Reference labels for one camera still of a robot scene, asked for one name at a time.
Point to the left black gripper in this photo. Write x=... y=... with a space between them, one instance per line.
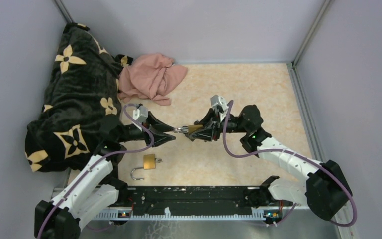
x=160 y=138

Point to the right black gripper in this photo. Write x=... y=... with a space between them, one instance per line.
x=212 y=118

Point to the brass padlock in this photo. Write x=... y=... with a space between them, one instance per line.
x=187 y=129
x=149 y=163

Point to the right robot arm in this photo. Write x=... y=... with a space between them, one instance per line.
x=293 y=161

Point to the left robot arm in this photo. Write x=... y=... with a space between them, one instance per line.
x=97 y=186

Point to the pink crumpled cloth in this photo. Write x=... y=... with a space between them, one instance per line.
x=150 y=76

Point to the black floral plush blanket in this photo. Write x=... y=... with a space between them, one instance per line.
x=83 y=89

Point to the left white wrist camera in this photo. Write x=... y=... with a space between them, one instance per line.
x=140 y=114

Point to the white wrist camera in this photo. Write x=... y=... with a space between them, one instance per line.
x=219 y=104
x=140 y=114

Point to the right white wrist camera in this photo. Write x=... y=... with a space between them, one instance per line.
x=219 y=104

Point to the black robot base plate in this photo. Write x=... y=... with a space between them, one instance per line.
x=198 y=200

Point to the aluminium frame rail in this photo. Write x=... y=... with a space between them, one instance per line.
x=122 y=214

